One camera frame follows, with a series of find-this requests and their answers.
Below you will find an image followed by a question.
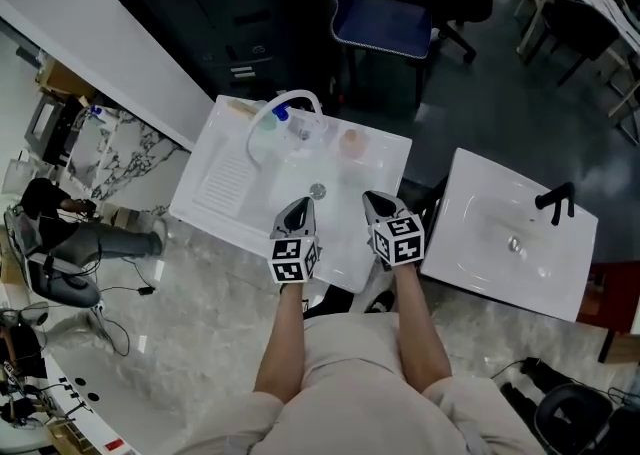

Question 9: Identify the brown wooden cabinet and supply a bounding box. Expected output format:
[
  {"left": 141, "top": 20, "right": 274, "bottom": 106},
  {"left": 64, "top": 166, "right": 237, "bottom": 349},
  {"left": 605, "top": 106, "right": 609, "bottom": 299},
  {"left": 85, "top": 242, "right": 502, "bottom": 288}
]
[{"left": 578, "top": 261, "right": 640, "bottom": 365}]

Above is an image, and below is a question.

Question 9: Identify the small black oven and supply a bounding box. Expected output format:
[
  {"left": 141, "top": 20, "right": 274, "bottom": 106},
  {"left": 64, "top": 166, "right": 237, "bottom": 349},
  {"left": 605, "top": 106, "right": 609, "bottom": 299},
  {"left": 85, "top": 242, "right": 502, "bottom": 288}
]
[{"left": 23, "top": 94, "right": 85, "bottom": 168}]

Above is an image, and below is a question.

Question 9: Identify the blue chair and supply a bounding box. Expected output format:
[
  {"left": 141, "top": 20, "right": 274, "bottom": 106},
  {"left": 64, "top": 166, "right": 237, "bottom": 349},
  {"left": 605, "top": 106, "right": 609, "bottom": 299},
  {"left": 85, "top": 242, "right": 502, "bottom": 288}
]
[{"left": 299, "top": 0, "right": 434, "bottom": 110}]

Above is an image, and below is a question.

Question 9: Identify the person's left forearm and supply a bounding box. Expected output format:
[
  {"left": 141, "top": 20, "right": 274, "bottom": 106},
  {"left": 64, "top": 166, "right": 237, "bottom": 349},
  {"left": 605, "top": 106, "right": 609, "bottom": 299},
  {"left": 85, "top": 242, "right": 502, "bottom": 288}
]
[{"left": 253, "top": 281, "right": 308, "bottom": 405}]

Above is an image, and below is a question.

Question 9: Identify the clear glass cup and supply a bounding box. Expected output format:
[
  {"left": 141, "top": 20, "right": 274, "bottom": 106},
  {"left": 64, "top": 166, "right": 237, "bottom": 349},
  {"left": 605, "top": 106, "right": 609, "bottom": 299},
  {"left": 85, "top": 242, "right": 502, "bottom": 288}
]
[{"left": 288, "top": 112, "right": 329, "bottom": 150}]

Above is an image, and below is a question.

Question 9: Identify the marble patterned slab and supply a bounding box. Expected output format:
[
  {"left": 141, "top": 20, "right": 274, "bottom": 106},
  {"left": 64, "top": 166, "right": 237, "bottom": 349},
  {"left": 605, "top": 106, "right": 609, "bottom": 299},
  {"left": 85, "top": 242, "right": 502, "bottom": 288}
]
[{"left": 66, "top": 106, "right": 195, "bottom": 203}]

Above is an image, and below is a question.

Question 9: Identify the person's beige shirt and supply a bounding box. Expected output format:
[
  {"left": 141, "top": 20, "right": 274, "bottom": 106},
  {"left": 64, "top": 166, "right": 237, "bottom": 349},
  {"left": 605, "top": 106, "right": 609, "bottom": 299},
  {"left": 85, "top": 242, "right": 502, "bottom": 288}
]
[{"left": 171, "top": 309, "right": 547, "bottom": 455}]

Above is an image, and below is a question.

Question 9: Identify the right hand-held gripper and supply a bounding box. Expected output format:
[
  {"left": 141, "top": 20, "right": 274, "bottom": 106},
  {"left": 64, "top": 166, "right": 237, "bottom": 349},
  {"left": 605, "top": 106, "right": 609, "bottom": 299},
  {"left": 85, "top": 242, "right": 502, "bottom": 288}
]
[{"left": 361, "top": 190, "right": 427, "bottom": 272}]

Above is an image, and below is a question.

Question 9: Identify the dark grey chair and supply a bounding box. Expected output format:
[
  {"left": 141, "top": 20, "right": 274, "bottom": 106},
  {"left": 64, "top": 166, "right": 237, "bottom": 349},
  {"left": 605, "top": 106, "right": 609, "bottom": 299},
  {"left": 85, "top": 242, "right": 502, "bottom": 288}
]
[{"left": 541, "top": 0, "right": 622, "bottom": 88}]

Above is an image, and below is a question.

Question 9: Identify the grey shell chair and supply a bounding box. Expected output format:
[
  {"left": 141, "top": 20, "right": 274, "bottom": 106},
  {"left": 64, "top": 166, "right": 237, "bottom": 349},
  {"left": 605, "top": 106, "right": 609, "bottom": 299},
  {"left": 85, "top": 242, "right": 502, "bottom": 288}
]
[
  {"left": 24, "top": 250, "right": 102, "bottom": 310},
  {"left": 533, "top": 381, "right": 615, "bottom": 455}
]

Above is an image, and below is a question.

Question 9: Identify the black faucet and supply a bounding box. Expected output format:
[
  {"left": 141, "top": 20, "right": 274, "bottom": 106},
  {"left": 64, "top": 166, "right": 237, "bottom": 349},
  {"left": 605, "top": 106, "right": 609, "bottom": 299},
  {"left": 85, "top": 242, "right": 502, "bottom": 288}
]
[{"left": 534, "top": 181, "right": 577, "bottom": 226}]

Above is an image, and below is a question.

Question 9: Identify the person's black shoe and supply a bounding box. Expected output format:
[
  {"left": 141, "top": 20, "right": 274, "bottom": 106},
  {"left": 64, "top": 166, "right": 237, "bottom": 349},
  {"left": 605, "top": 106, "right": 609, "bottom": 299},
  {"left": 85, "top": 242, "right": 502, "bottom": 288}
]
[
  {"left": 301, "top": 284, "right": 355, "bottom": 320},
  {"left": 364, "top": 289, "right": 397, "bottom": 316}
]

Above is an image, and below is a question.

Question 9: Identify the black power cable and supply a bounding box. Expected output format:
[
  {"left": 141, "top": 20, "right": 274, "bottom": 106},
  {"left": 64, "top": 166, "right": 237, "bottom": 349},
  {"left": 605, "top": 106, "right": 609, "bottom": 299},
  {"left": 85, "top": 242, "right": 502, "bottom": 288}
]
[{"left": 96, "top": 256, "right": 157, "bottom": 360}]

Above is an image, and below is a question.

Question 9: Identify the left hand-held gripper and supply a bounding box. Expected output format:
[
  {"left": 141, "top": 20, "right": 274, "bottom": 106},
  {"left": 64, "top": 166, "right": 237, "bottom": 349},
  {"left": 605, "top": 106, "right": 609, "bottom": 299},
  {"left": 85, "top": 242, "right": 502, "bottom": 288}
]
[{"left": 269, "top": 196, "right": 322, "bottom": 286}]

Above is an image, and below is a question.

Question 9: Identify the white curved faucet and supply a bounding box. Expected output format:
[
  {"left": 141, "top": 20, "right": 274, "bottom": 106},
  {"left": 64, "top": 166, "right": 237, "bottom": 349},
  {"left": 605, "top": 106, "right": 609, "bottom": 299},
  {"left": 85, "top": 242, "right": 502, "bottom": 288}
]
[{"left": 246, "top": 89, "right": 327, "bottom": 168}]

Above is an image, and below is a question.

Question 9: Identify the white washbasin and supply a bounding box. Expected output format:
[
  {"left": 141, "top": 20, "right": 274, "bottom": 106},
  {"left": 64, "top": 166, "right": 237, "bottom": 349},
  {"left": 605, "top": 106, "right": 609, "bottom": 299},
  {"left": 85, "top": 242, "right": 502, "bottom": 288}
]
[{"left": 419, "top": 147, "right": 600, "bottom": 323}]

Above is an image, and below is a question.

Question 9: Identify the cardboard box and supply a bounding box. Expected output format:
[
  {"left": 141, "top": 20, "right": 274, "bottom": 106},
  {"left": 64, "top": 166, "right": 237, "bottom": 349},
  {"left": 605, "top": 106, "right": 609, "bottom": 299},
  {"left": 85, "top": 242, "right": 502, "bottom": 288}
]
[{"left": 36, "top": 59, "right": 97, "bottom": 100}]

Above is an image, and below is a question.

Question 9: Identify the white kitchen sink with drainboard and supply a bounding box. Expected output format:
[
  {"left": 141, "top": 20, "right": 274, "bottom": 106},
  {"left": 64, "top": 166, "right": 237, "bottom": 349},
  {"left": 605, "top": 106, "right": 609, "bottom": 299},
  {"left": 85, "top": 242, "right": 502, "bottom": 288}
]
[{"left": 168, "top": 93, "right": 414, "bottom": 295}]

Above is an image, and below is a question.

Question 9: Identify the dark grey trash bin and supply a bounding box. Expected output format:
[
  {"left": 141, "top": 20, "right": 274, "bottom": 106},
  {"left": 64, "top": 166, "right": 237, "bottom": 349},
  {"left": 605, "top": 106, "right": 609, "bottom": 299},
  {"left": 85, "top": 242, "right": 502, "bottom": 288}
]
[{"left": 94, "top": 0, "right": 347, "bottom": 105}]

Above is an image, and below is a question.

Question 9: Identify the person's right forearm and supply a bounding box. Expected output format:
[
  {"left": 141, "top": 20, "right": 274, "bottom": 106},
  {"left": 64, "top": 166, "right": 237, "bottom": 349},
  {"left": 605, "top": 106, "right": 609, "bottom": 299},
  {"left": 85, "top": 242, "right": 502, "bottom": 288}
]
[{"left": 391, "top": 262, "right": 454, "bottom": 395}]

